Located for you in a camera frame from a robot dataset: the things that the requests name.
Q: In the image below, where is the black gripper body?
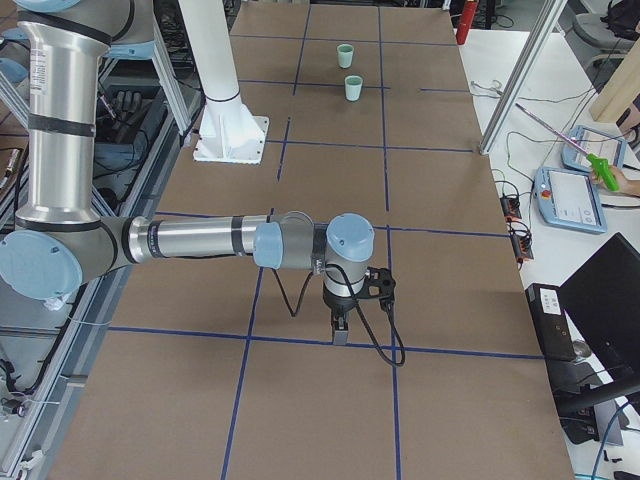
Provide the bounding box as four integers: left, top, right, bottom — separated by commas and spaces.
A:
323, 286, 357, 319

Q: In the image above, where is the mint green cup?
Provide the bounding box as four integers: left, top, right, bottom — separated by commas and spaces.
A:
336, 43, 354, 69
344, 75, 363, 102

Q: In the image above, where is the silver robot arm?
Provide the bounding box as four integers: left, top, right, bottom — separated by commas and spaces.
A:
1, 1, 374, 345

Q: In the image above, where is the person's hand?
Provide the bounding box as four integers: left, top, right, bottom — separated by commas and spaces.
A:
590, 166, 640, 197

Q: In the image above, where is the orange black electronics board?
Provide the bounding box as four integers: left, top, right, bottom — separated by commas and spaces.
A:
500, 195, 522, 222

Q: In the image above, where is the black computer box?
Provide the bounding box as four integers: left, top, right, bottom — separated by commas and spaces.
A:
525, 283, 576, 362

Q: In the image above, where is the near teach pendant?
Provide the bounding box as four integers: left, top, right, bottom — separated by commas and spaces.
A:
534, 167, 607, 234

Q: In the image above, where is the teach pendant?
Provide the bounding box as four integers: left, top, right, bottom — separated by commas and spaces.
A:
534, 167, 607, 234
561, 125, 627, 172

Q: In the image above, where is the black monitor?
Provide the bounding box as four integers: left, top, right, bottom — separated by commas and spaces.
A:
559, 233, 640, 379

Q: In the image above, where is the far teach pendant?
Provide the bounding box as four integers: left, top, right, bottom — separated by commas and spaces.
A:
561, 125, 627, 172

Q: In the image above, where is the red fire extinguisher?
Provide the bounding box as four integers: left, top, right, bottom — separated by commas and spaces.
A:
456, 0, 478, 45

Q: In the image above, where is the wooden plank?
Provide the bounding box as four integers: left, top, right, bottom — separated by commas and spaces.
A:
589, 41, 640, 123

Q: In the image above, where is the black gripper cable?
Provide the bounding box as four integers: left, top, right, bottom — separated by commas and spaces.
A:
272, 264, 406, 369

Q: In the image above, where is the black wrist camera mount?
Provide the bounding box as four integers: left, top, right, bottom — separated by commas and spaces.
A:
360, 267, 396, 302

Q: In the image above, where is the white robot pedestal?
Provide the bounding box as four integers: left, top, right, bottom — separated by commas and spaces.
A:
179, 0, 269, 165

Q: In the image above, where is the aluminium table frame rail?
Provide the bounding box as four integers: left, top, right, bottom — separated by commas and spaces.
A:
0, 124, 206, 480

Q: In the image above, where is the blue cable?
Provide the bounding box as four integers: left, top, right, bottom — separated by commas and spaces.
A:
589, 402, 631, 480

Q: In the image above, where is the green handled grabber tool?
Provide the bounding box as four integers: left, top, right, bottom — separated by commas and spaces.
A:
515, 103, 620, 192

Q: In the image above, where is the aluminium frame post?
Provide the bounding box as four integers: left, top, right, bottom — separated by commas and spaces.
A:
479, 0, 567, 155

